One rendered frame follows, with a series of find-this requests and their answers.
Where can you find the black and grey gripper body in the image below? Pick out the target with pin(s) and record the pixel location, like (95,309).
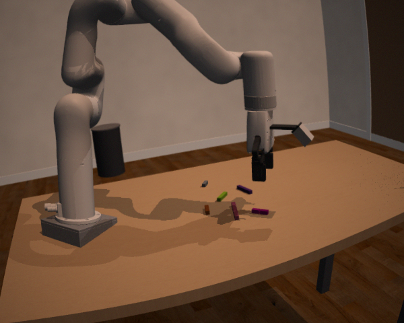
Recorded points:
(258,123)

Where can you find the lime green rod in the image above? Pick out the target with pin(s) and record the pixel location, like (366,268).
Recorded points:
(222,196)

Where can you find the purple rod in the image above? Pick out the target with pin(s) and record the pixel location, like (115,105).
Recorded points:
(244,189)

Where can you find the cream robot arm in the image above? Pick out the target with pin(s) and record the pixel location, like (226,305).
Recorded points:
(75,114)

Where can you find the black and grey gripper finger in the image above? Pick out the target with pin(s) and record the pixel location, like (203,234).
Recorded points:
(258,163)
(269,159)

